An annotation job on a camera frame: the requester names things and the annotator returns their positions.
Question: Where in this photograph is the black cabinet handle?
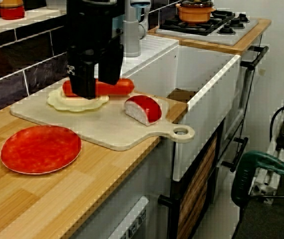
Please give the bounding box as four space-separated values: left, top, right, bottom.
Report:
157 181 181 239
221 136 249 173
240 46 270 71

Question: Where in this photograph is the beige cutting board with handle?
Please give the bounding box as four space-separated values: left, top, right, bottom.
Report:
9 76 195 152

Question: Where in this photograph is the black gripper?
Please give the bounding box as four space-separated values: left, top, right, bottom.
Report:
66 0 126 100

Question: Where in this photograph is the red and white toy sushi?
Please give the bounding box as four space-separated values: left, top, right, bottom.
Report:
124 94 162 127

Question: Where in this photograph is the grey toy dishwasher panel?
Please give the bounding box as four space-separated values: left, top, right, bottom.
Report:
107 195 150 239

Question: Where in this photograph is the red round plate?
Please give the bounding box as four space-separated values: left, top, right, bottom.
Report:
0 125 83 175

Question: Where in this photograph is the red toy sausage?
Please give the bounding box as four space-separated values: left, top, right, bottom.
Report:
62 78 135 97

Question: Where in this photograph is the grey toy stove top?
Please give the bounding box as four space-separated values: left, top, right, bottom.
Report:
155 9 260 47

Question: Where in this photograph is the white metal frame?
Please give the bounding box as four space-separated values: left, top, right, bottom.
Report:
248 139 284 205

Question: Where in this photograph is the grey toy faucet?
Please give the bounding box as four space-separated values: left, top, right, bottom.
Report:
121 0 154 58

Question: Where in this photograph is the cream flower-shaped plate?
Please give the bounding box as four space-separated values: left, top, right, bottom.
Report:
46 86 110 113

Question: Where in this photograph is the dark tile backsplash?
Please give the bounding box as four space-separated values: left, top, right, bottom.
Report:
0 11 69 118

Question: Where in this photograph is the black stove knob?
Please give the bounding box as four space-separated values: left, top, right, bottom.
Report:
228 17 244 28
236 12 251 23
218 24 237 35

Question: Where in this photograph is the white shelf ledge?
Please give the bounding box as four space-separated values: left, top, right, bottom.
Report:
0 4 68 38

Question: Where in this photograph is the wood-pattern cabinet door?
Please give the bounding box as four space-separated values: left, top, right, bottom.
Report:
176 135 219 239

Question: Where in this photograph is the red condiment bottle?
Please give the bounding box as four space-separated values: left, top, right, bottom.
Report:
0 0 25 20

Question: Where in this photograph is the white toy sink unit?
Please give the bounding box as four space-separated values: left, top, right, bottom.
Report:
91 37 242 182

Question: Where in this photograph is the orange toy pot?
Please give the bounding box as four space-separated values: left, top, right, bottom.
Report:
176 0 217 23

